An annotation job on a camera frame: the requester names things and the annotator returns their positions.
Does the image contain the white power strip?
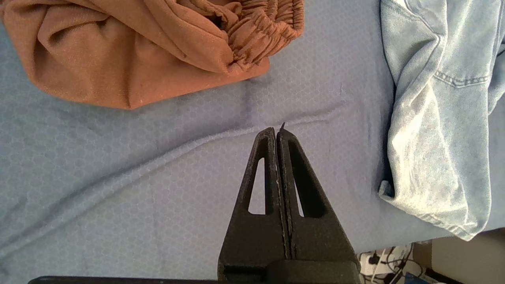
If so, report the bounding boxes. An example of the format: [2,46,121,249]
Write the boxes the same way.
[360,249,411,277]

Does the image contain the black tangled floor cables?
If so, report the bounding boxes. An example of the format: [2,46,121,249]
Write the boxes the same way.
[357,244,428,284]

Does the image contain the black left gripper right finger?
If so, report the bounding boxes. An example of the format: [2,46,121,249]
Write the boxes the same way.
[277,129,361,282]

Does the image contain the light blue denim shorts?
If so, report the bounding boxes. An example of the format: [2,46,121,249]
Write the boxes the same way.
[378,0,505,241]

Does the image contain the bed with blue sheet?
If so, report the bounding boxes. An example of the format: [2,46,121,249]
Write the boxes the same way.
[0,0,505,284]

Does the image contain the rust brown drawstring shorts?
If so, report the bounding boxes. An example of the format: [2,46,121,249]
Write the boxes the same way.
[0,0,305,110]

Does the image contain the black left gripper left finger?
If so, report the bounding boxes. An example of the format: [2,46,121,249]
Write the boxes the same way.
[218,127,291,282]

